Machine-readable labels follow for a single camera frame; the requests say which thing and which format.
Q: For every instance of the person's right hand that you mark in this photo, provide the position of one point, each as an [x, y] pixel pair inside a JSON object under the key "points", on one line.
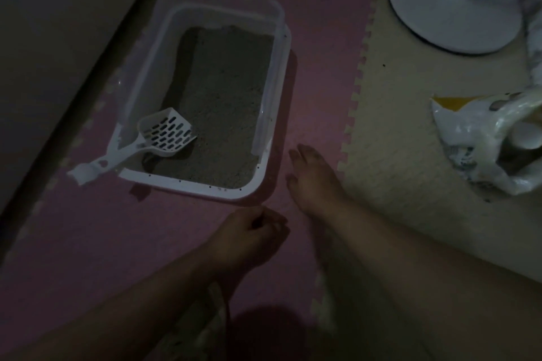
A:
{"points": [[315, 187]]}

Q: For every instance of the person's left hand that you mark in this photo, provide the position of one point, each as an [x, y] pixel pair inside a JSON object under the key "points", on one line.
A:
{"points": [[245, 238]]}

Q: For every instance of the white slotted litter scoop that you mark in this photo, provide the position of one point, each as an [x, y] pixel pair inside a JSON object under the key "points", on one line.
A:
{"points": [[165, 132]]}

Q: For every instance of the yellow plastic bag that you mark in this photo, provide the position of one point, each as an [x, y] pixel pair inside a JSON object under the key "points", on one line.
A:
{"points": [[474, 132]]}

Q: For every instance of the white cat litter tray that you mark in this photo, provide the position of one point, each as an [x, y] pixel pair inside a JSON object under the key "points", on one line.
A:
{"points": [[139, 69]]}

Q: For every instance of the person's right forearm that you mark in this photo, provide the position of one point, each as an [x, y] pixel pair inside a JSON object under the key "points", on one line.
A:
{"points": [[423, 284]]}

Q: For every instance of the person's left forearm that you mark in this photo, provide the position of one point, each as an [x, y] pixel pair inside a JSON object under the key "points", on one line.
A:
{"points": [[118, 314]]}

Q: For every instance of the white sneaker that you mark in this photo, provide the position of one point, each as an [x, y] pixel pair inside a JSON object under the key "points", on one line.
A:
{"points": [[207, 327]]}

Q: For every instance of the pink foam floor mat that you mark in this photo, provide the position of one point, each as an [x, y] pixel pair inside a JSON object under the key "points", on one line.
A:
{"points": [[317, 35]]}

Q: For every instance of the white standing fan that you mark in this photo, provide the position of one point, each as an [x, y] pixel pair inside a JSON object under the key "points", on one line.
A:
{"points": [[453, 1]]}

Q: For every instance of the white bed frame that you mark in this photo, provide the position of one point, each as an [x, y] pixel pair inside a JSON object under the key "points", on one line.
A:
{"points": [[63, 56]]}

